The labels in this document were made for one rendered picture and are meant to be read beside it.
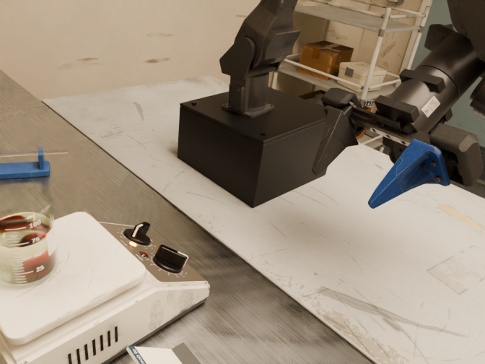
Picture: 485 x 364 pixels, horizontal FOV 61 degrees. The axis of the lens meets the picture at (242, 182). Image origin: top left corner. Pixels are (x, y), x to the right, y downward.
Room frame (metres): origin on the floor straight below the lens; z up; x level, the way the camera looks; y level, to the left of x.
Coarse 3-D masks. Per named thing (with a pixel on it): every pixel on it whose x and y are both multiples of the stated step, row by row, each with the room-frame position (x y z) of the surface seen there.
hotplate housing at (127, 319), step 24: (144, 288) 0.27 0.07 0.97; (168, 288) 0.29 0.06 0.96; (192, 288) 0.31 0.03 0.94; (96, 312) 0.24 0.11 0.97; (120, 312) 0.25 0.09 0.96; (144, 312) 0.26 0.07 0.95; (168, 312) 0.29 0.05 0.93; (0, 336) 0.20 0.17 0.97; (48, 336) 0.21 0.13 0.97; (72, 336) 0.21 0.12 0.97; (96, 336) 0.23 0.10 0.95; (120, 336) 0.24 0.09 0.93; (144, 336) 0.26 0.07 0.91; (0, 360) 0.20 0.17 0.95; (24, 360) 0.19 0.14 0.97; (48, 360) 0.20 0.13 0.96; (72, 360) 0.21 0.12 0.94; (96, 360) 0.23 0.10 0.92
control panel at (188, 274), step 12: (108, 228) 0.36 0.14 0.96; (120, 228) 0.37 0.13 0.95; (132, 228) 0.39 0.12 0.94; (120, 240) 0.34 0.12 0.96; (156, 240) 0.38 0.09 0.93; (132, 252) 0.32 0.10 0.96; (156, 252) 0.35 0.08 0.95; (144, 264) 0.31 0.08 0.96; (156, 264) 0.32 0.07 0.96; (156, 276) 0.29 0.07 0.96; (168, 276) 0.30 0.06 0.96; (180, 276) 0.32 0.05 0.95; (192, 276) 0.33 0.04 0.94
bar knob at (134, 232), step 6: (144, 222) 0.38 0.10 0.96; (138, 228) 0.36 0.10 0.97; (144, 228) 0.37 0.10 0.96; (126, 234) 0.36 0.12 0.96; (132, 234) 0.35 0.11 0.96; (138, 234) 0.35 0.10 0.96; (144, 234) 0.37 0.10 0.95; (132, 240) 0.35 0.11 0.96; (138, 240) 0.35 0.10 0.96; (144, 240) 0.36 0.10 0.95; (150, 240) 0.37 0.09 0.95
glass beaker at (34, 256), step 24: (0, 192) 0.27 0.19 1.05; (24, 192) 0.28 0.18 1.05; (48, 192) 0.28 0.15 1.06; (0, 216) 0.23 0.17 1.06; (24, 216) 0.24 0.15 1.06; (48, 216) 0.26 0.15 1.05; (0, 240) 0.23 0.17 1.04; (24, 240) 0.24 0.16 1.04; (48, 240) 0.25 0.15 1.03; (0, 264) 0.23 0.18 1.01; (24, 264) 0.24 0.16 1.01; (48, 264) 0.25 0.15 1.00; (24, 288) 0.23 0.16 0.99
